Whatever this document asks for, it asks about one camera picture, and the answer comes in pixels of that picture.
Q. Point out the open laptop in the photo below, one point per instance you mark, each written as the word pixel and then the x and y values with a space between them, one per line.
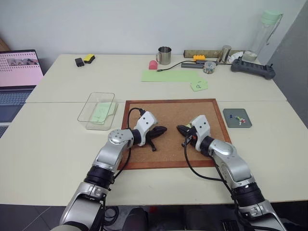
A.
pixel 16 69

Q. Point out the grey usb hub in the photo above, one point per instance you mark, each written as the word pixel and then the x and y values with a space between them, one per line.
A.
pixel 192 65

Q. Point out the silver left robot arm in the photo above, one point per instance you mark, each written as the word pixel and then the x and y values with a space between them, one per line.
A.
pixel 113 154

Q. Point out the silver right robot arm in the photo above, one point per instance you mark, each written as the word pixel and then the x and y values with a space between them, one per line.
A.
pixel 228 156

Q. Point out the brown wooden object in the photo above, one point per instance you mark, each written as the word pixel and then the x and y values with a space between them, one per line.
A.
pixel 3 44

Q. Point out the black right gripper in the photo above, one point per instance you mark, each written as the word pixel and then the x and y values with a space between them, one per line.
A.
pixel 191 135

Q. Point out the black block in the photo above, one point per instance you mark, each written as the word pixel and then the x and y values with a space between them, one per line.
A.
pixel 79 62

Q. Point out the yellow toy brick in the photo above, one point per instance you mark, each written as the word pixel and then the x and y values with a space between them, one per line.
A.
pixel 199 57

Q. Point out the yellow and black sponge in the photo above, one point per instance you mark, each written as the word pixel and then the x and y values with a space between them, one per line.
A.
pixel 89 59

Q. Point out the large green paper sheet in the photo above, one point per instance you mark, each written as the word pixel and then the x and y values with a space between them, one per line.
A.
pixel 168 75

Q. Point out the plain green note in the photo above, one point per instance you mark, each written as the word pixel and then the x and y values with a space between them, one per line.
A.
pixel 102 111

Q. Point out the dark rounded shape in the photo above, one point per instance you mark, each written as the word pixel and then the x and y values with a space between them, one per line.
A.
pixel 137 220

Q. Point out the stainless steel mug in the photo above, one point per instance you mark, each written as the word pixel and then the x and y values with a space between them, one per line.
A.
pixel 165 56

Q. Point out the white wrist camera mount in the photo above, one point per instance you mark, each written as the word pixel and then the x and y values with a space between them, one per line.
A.
pixel 145 121
pixel 201 125

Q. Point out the metal cylinder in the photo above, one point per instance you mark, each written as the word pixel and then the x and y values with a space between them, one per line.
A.
pixel 224 54

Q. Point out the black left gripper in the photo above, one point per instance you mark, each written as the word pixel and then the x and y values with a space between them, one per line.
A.
pixel 150 134

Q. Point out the green note with writing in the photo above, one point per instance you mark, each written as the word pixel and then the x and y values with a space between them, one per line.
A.
pixel 198 86

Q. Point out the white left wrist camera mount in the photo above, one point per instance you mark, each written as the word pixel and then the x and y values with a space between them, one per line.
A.
pixel 145 121

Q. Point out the roll of tape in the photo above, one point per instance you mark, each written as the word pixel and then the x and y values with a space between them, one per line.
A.
pixel 249 55

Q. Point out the clear jar of pushpins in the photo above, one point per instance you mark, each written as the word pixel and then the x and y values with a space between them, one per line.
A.
pixel 209 68

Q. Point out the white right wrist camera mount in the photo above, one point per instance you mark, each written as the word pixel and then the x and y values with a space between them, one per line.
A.
pixel 201 125

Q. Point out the crumpled white tissue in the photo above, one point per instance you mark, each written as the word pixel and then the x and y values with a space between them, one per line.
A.
pixel 235 57

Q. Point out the grey tray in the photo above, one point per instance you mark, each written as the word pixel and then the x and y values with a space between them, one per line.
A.
pixel 233 124

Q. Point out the small green note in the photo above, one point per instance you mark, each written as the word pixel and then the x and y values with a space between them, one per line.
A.
pixel 189 125

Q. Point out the pink rounded block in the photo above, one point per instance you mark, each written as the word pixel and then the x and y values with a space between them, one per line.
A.
pixel 153 65

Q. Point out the wood-framed cork board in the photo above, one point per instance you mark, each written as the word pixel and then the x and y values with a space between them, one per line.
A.
pixel 168 115

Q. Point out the long wooden bar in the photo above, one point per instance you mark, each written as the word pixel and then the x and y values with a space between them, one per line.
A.
pixel 204 53

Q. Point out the clear plastic box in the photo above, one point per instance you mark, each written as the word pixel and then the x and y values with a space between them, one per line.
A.
pixel 96 120

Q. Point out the grey remote controller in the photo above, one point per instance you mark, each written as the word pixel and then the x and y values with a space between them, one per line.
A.
pixel 252 68

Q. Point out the clear bottle green lid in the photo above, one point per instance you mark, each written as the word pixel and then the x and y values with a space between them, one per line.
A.
pixel 263 33

